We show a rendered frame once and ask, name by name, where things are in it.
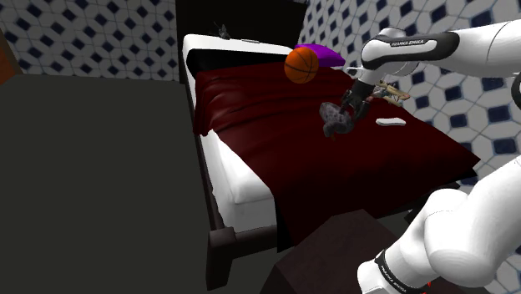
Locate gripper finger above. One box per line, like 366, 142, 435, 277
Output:
352, 99, 372, 123
340, 90, 354, 116

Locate grey mottled plush toy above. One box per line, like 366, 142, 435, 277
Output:
318, 101, 355, 139

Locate tan toy figure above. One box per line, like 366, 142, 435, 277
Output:
371, 80, 412, 108

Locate white remote control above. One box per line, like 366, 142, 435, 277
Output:
375, 117, 407, 128

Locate purple pillow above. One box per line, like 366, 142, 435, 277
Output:
293, 43, 346, 68

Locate orange basketball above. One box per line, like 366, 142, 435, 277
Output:
284, 46, 320, 85

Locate bed with dark red blanket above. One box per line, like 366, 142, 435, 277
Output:
175, 0, 482, 292

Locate dark spiky figure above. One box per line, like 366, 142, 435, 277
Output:
213, 22, 232, 41

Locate dark robot stand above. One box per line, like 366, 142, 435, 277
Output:
260, 209, 410, 294

